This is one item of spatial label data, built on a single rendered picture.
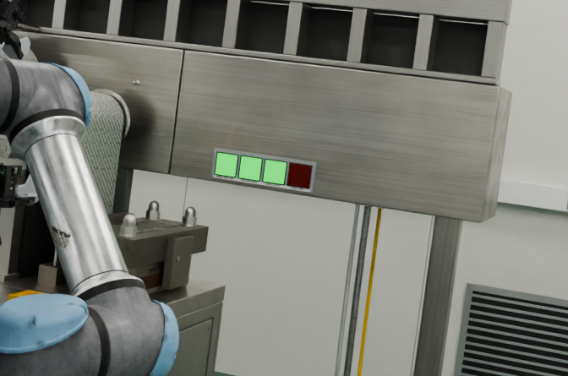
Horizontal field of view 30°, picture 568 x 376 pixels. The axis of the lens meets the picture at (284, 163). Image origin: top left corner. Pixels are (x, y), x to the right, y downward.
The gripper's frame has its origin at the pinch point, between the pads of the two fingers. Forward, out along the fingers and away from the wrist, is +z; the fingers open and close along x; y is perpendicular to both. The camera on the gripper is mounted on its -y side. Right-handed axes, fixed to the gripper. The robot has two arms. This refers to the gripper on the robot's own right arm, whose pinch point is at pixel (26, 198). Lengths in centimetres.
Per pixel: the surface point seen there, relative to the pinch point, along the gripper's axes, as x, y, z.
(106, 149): -0.3, 9.7, 31.1
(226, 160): -24, 10, 45
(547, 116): -77, 35, 279
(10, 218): 8.6, -6.0, 8.8
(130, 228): -17.5, -4.3, 12.4
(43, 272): 0.9, -16.5, 11.5
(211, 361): -26, -37, 47
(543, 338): -89, -59, 278
